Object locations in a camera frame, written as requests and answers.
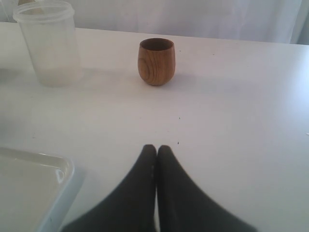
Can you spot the translucent plastic container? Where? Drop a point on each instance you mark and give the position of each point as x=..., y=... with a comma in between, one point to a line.
x=49, y=31

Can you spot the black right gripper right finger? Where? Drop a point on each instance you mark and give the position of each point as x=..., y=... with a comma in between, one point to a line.
x=184, y=207

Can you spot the white plastic tray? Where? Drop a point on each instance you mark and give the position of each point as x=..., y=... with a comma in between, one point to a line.
x=32, y=187

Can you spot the brown wooden cup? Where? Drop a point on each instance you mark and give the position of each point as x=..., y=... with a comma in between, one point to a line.
x=156, y=61

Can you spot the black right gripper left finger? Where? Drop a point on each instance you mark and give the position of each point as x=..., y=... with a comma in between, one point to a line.
x=130, y=207

